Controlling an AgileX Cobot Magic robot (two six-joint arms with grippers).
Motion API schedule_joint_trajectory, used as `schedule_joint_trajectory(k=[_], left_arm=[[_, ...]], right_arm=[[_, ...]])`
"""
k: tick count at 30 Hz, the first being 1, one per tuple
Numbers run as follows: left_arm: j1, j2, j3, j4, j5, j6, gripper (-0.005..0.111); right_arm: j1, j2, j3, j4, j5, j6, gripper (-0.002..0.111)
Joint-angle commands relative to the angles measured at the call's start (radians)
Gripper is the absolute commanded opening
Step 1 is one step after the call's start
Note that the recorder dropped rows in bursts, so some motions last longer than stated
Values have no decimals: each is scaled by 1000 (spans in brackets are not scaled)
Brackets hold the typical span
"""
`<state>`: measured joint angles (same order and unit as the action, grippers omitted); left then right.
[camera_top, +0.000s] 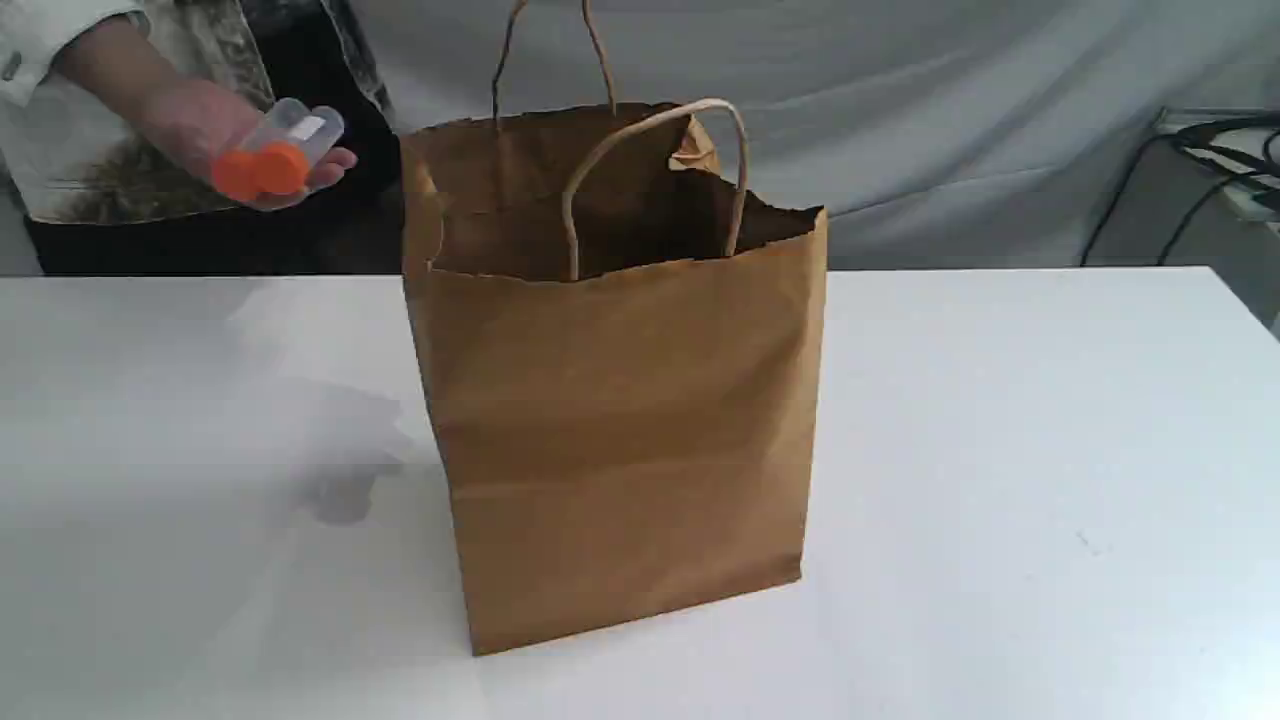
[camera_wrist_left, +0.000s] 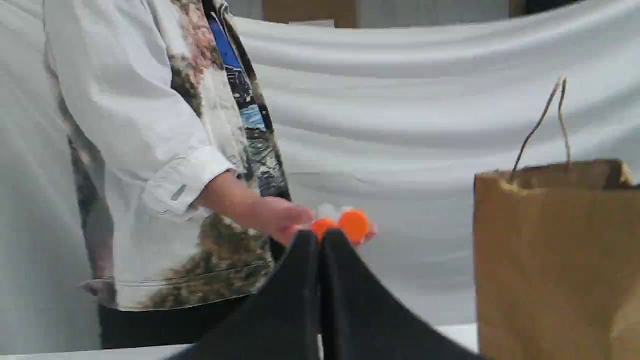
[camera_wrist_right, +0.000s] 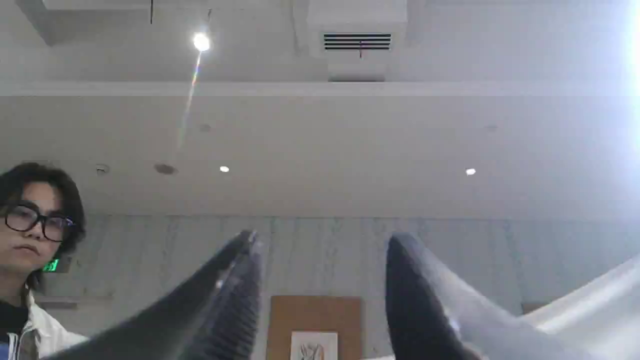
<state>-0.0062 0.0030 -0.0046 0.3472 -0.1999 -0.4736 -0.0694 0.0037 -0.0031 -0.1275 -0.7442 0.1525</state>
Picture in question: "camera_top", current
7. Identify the person's torso in shirt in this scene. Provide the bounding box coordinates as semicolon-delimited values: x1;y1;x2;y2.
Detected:
1;1;403;277

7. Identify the black cables bundle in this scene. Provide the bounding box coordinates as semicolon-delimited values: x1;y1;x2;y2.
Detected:
1080;113;1280;266

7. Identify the person's right hand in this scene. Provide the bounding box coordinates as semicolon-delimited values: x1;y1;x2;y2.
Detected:
132;77;358;211

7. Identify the brown paper bag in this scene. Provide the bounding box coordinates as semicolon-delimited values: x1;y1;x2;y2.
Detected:
401;0;829;659

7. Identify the person's right forearm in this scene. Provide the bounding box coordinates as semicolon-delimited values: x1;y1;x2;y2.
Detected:
52;15;186;126

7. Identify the clear bottle orange cap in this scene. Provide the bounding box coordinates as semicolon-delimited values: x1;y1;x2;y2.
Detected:
246;97;346;195
210;97;325;204

